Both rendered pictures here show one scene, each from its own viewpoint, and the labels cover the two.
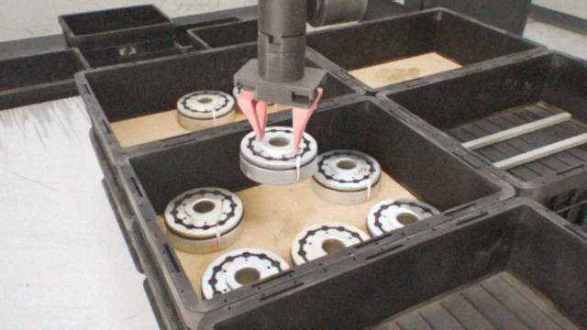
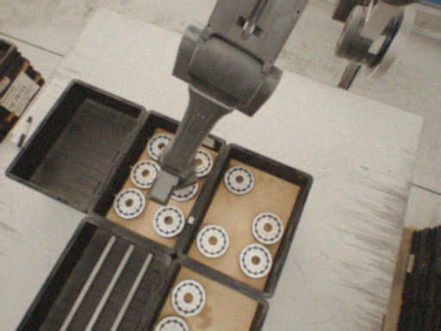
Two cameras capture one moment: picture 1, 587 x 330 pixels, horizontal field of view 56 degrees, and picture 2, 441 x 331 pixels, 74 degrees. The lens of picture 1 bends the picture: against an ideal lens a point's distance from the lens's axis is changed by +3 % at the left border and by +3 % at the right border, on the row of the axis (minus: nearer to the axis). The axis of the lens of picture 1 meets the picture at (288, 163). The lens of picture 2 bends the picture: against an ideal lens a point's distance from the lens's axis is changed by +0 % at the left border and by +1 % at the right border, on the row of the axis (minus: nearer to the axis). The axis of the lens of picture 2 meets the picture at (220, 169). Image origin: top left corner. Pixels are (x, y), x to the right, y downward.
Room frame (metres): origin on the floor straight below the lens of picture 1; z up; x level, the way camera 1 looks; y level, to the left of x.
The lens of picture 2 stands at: (0.87, -0.07, 1.81)
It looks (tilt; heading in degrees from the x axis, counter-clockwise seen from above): 71 degrees down; 138
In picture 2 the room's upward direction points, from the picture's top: 3 degrees clockwise
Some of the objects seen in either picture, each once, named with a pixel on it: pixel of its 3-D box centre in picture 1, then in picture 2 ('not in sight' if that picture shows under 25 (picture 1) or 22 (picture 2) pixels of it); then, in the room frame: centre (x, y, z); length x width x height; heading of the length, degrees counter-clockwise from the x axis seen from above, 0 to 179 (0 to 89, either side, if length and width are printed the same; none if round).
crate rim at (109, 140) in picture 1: (217, 89); (247, 215); (0.81, 0.12, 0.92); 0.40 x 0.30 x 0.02; 118
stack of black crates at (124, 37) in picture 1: (126, 71); not in sight; (2.17, 0.70, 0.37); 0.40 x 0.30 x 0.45; 119
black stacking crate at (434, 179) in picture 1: (305, 213); (163, 181); (0.54, -0.02, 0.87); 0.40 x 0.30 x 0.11; 118
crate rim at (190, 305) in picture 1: (306, 181); (160, 177); (0.54, -0.02, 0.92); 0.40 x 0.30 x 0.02; 118
